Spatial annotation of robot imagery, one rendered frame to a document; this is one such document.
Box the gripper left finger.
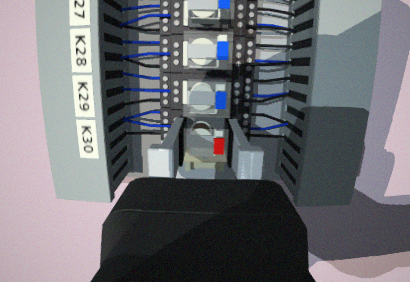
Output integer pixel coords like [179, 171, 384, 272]
[148, 118, 187, 178]

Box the grey relay panel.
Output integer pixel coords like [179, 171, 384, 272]
[35, 0, 382, 207]

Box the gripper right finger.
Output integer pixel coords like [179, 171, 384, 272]
[225, 119, 265, 180]

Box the grey relay with red button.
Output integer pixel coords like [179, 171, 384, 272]
[183, 117, 229, 162]

